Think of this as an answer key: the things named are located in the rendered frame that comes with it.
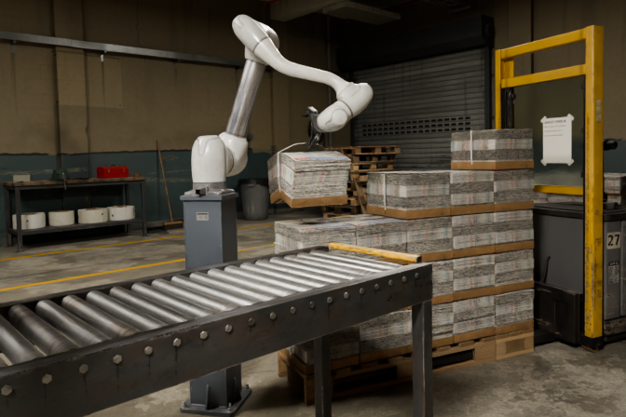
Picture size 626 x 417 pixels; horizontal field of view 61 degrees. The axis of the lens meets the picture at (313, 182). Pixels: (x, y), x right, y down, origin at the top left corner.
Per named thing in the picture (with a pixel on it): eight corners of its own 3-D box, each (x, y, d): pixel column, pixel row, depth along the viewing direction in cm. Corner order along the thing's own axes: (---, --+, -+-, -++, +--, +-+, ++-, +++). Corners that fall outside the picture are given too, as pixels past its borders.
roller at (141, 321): (101, 304, 153) (101, 288, 153) (179, 345, 118) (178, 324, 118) (83, 308, 150) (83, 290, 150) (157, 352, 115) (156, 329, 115)
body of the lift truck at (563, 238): (513, 316, 371) (513, 203, 366) (569, 305, 393) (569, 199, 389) (605, 348, 307) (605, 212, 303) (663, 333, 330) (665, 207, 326)
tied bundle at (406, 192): (365, 213, 299) (364, 173, 298) (408, 210, 312) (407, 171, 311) (405, 221, 265) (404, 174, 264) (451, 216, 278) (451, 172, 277)
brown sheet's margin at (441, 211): (366, 212, 299) (365, 205, 299) (407, 208, 311) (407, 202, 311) (406, 219, 265) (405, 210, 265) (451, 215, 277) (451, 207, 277)
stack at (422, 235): (276, 375, 281) (272, 221, 276) (452, 339, 329) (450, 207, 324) (306, 406, 245) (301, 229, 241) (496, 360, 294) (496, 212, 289)
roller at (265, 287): (217, 281, 179) (216, 266, 179) (308, 308, 144) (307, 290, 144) (204, 283, 176) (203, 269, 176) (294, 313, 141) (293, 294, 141)
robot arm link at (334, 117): (324, 138, 237) (346, 121, 241) (339, 133, 223) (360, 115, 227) (310, 118, 235) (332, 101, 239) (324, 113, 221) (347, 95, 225)
